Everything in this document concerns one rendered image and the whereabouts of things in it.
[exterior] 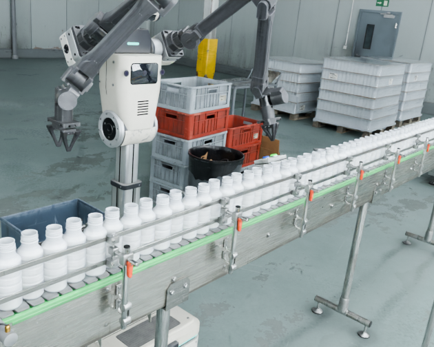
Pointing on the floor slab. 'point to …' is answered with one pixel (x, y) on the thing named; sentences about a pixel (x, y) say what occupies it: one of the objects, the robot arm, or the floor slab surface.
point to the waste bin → (202, 171)
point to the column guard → (207, 58)
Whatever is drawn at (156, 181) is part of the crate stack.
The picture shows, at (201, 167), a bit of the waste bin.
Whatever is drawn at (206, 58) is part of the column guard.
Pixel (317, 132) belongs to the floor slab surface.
